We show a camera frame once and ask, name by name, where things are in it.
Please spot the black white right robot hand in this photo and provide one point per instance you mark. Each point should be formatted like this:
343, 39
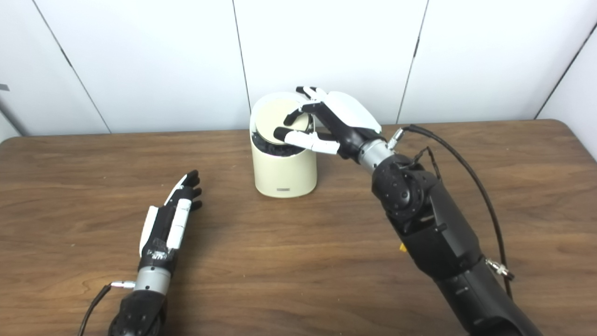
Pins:
350, 116

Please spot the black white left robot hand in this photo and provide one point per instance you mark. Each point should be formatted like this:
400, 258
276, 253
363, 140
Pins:
161, 233

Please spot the cream-colored lidded bin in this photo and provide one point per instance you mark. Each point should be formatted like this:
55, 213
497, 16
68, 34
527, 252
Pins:
284, 172

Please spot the black bin liner bag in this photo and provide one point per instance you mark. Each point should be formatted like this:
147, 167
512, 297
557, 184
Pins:
275, 148

